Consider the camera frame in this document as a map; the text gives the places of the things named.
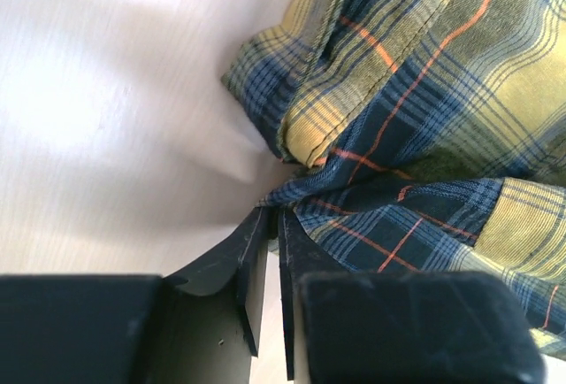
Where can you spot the yellow plaid long sleeve shirt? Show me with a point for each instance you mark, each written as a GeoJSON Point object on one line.
{"type": "Point", "coordinates": [429, 135]}

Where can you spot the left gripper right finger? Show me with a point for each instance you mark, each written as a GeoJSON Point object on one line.
{"type": "Point", "coordinates": [404, 327]}

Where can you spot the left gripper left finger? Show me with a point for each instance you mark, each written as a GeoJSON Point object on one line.
{"type": "Point", "coordinates": [200, 324]}

